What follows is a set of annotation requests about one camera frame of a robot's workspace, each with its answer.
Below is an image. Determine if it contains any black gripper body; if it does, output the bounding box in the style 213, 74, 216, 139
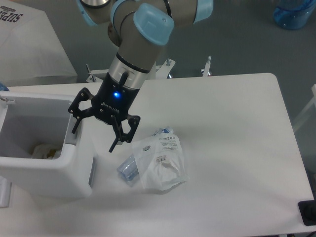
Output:
91, 72, 139, 125

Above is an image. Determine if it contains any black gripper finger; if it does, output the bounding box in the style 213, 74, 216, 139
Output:
67, 87, 97, 135
108, 114, 141, 153

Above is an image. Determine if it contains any white push-lid trash can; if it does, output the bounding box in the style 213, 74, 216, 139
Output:
0, 91, 96, 198

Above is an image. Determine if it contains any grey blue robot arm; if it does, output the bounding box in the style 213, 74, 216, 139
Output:
68, 0, 214, 145

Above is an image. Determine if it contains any crumpled trash inside bin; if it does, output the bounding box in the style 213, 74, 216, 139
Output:
31, 144, 62, 159

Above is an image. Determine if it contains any white torn medical pouch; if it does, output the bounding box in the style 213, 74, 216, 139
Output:
132, 133, 189, 191

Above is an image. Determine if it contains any white rack at right edge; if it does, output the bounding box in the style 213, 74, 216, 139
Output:
292, 84, 316, 133

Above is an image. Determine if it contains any blue transparent water bottle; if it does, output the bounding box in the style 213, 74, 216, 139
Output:
273, 0, 316, 30

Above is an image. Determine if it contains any black device at table edge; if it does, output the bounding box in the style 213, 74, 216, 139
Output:
298, 200, 316, 226

